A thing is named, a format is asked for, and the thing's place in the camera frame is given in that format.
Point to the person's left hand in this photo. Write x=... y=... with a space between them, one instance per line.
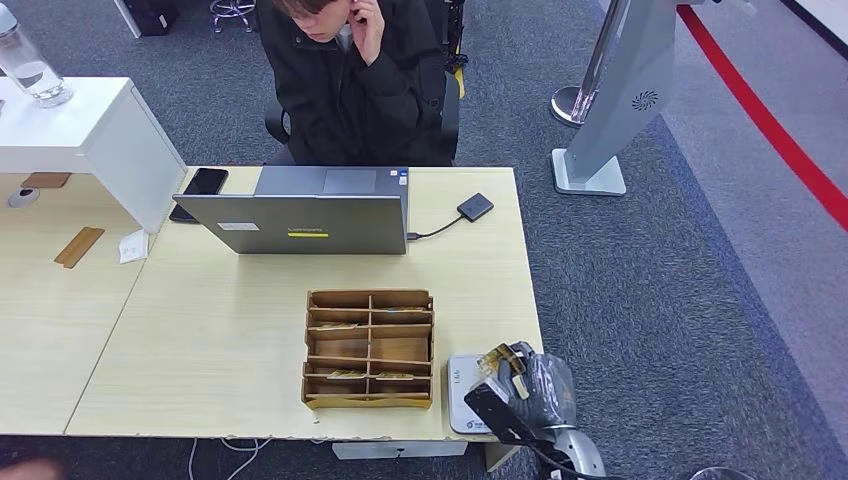
x=370 y=26

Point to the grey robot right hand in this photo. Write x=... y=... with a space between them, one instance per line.
x=546 y=391

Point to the room key card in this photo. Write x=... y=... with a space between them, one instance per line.
x=334 y=326
x=407 y=309
x=395 y=376
x=346 y=375

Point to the person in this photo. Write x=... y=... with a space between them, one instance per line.
x=358 y=106

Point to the white card reader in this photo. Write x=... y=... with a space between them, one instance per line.
x=460 y=411

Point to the wooden card organizer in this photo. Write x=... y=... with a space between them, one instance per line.
x=344 y=401

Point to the black equipment behind chair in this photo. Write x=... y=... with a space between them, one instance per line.
x=456 y=33

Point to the chrome stool base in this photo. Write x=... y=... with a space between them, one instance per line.
x=232 y=12

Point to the white box under desk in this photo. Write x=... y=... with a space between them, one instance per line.
x=397 y=450

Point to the round grey base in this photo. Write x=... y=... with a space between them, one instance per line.
x=722 y=474

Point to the black external drive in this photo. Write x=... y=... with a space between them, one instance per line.
x=476 y=206

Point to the grey laptop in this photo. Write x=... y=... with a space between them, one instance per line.
x=298 y=225

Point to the black case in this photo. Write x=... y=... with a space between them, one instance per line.
x=151 y=14

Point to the black smartphone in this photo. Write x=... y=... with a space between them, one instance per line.
x=205 y=181

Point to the white furniture leg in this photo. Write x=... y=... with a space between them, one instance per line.
x=127 y=16

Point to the grey kiosk stand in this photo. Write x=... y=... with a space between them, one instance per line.
x=623 y=99

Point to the white box shelf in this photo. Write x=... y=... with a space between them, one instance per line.
x=99 y=139

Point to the white paper tag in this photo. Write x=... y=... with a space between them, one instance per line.
x=133 y=246

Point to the clear water bottle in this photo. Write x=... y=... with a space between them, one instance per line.
x=30 y=69

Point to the brown square coaster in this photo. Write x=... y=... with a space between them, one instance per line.
x=45 y=179

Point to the brown wooden strip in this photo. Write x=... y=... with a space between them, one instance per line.
x=79 y=247

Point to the blurry pinkish object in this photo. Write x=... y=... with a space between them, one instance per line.
x=26 y=472

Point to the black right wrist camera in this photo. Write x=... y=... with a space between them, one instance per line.
x=497 y=411

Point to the chrome stanchion post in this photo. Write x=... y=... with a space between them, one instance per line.
x=570 y=106

